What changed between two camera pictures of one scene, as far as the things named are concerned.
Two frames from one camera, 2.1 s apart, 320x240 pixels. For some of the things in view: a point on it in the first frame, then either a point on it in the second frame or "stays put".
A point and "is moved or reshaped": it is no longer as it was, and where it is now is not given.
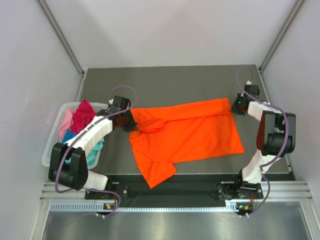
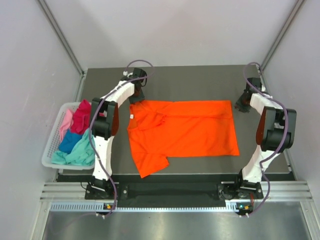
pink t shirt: x=67 y=121 stays put
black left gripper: x=132 y=127 to x=133 y=99
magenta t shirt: x=83 y=116 stays put
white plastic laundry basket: x=55 y=137 stays put
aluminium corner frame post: x=292 y=15 stays put
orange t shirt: x=168 y=134 is moved or reshaped
